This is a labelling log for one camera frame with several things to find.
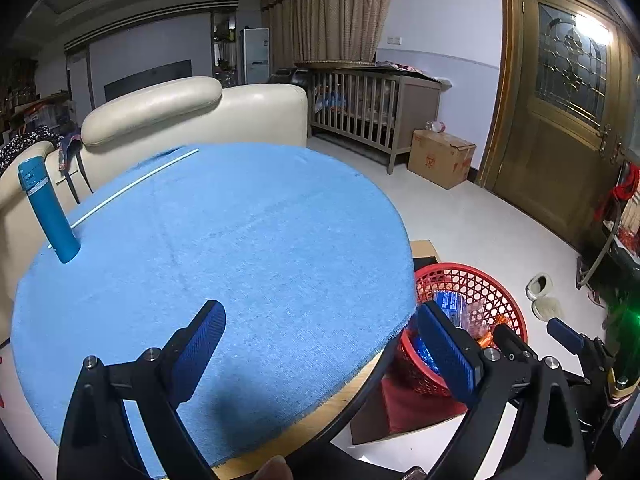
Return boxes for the orange wrapper scrap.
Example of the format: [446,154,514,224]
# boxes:
[476,314,511,349]

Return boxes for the blue foil snack packet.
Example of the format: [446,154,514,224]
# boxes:
[434,290,466,328]

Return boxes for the blue plastic bag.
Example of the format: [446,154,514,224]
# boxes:
[410,333,439,374]

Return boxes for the left hand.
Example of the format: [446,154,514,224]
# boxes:
[252,455,293,480]

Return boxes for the white slippers pair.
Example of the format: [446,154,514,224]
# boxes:
[525,272,564,322]

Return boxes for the red plastic mesh basket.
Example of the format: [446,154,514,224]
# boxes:
[394,257,528,396]

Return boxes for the wooden glass-panel door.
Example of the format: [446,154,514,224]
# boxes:
[477,0,639,250]

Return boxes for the brown cardboard box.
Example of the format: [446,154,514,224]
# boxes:
[408,130,476,190]

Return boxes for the blue table cloth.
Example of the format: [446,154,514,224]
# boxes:
[11,144,416,466]

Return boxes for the blue thermos bottle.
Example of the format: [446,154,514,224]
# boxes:
[17,156,80,263]

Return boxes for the wooden baby crib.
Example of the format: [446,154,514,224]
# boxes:
[296,61,444,174]

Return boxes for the white thin rod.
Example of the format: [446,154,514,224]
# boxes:
[66,145,203,230]

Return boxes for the dark clothes on sofa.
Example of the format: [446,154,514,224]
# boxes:
[0,125,62,174]

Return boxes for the cream leather sofa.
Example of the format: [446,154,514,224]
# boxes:
[1,76,308,339]

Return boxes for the dark flat television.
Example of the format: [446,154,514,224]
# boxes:
[104,60,192,102]

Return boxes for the beige striped curtain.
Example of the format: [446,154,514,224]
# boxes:
[260,0,390,68]

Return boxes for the white air conditioner unit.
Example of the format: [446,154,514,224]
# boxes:
[242,28,270,84]

